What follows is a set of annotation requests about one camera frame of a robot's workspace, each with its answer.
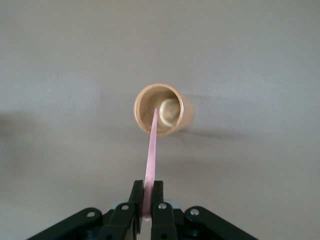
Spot orange plastic cup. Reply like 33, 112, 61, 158
133, 84, 195, 137

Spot pink chopstick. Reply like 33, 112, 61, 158
141, 107, 160, 223

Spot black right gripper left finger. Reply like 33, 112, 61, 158
99, 180, 144, 240

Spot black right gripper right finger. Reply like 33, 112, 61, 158
150, 180, 179, 240

